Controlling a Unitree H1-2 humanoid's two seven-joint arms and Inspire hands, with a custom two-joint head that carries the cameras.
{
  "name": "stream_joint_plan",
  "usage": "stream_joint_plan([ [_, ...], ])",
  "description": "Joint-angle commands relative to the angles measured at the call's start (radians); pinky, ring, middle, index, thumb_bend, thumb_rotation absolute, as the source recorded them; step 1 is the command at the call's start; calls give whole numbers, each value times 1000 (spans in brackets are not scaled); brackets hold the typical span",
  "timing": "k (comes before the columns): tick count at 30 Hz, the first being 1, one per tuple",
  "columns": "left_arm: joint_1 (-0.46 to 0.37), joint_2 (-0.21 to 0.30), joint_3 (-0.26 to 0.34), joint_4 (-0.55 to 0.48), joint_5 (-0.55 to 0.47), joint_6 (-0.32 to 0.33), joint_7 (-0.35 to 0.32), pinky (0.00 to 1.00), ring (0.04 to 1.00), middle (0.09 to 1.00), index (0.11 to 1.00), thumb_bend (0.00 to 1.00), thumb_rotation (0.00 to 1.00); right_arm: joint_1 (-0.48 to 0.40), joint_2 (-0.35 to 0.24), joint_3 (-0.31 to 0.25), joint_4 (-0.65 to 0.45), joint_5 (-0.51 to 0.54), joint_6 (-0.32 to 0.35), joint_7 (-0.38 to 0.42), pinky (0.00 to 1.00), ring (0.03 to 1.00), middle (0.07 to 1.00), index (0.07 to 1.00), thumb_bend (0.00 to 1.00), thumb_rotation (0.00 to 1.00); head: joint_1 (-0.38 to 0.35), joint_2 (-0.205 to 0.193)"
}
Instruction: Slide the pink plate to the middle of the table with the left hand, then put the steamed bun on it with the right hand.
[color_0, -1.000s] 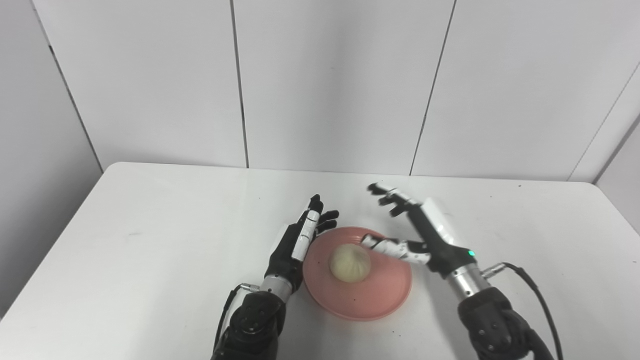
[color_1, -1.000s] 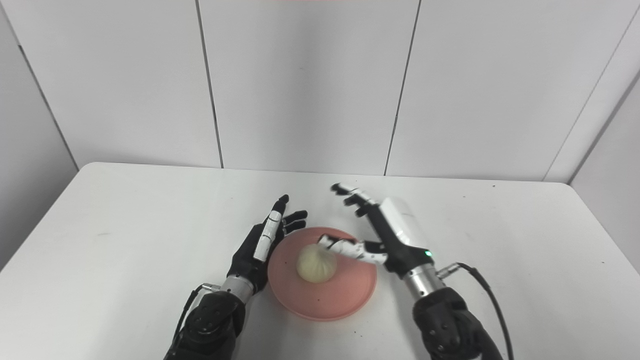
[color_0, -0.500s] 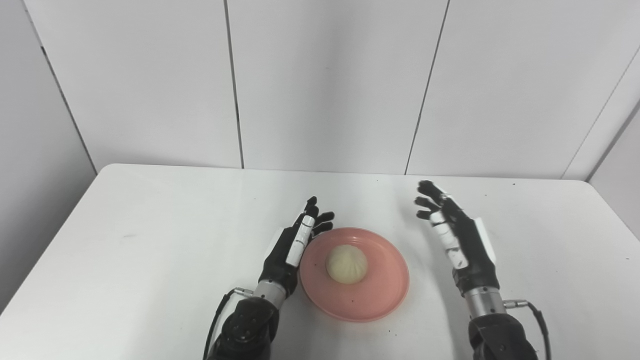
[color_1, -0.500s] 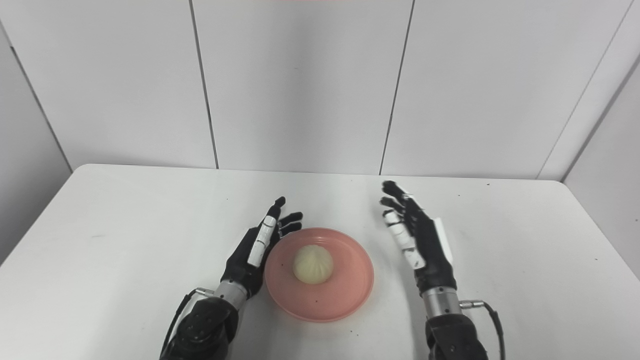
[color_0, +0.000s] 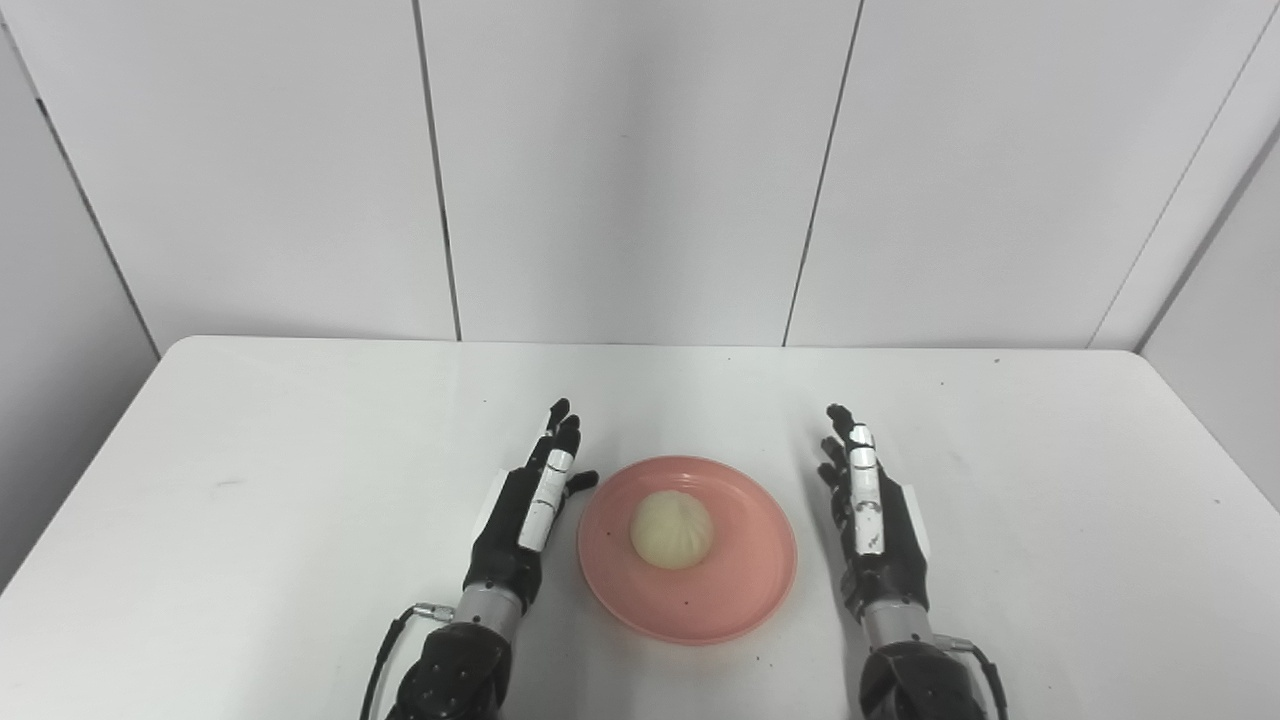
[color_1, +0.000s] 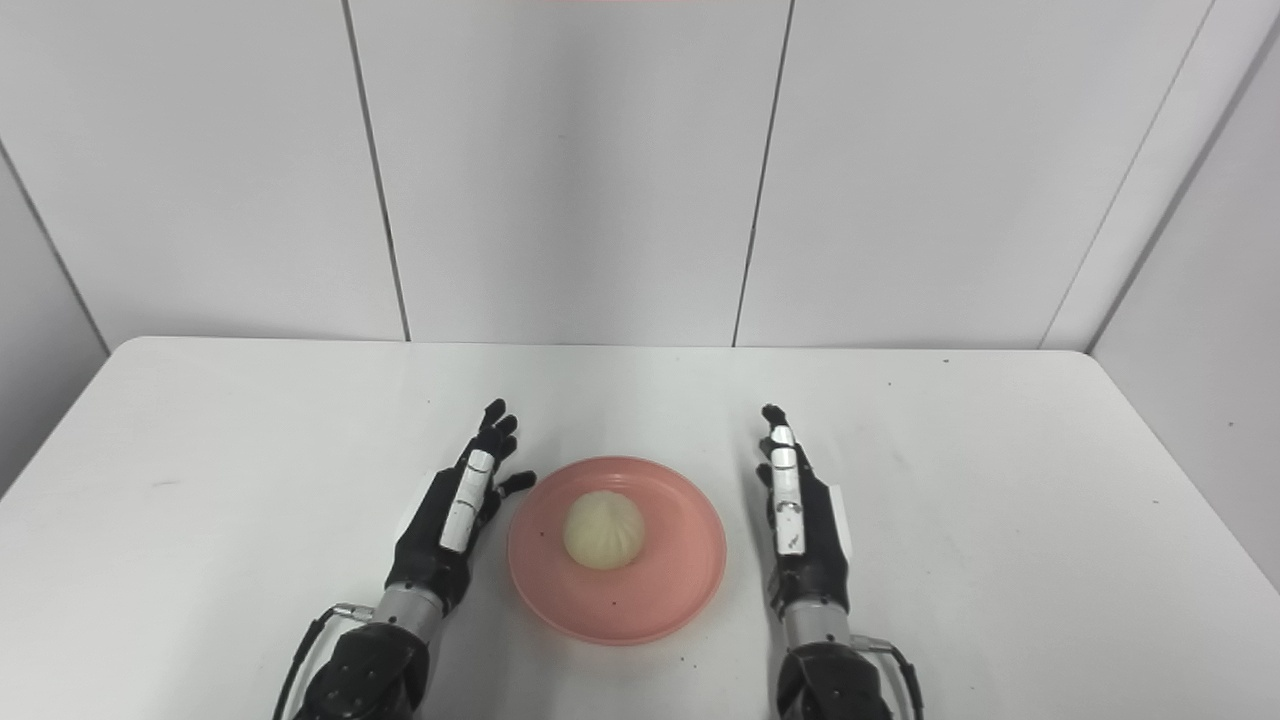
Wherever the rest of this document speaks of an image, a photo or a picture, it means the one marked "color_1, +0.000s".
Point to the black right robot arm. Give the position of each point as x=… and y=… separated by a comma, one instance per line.
x=830, y=680

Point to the cream steamed bun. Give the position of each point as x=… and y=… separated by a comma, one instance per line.
x=603, y=530

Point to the pink round plate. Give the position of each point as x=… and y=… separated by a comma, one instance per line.
x=680, y=590

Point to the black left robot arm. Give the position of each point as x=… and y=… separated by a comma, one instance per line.
x=365, y=670

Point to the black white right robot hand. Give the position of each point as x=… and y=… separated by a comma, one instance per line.
x=805, y=540

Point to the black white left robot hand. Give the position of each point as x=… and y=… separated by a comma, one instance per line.
x=430, y=550

